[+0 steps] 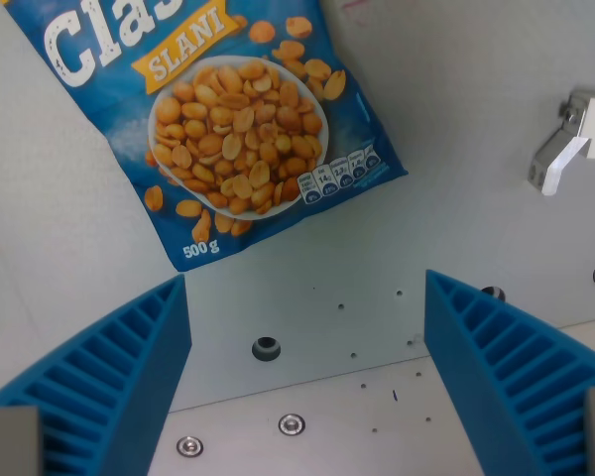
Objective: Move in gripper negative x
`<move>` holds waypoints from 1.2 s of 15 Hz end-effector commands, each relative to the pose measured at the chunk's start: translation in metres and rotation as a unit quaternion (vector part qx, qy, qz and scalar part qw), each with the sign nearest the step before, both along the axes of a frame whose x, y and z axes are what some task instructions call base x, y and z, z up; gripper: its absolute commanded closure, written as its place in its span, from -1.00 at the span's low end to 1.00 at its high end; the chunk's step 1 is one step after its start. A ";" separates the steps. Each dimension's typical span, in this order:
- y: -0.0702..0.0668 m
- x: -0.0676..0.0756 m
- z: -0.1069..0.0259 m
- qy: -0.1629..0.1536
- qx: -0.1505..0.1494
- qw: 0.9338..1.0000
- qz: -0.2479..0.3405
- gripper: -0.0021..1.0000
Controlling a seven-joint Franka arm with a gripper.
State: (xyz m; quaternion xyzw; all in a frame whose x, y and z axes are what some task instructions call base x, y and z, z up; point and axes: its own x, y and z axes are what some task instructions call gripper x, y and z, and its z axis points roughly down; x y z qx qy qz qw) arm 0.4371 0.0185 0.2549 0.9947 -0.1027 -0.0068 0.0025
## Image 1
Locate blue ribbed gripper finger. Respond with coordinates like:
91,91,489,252
423,269,595,476
0,274,193,476

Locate blue salted peanuts bag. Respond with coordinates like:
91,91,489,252
0,0,410,273

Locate grey metal bracket with white block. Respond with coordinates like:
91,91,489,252
528,87,595,197

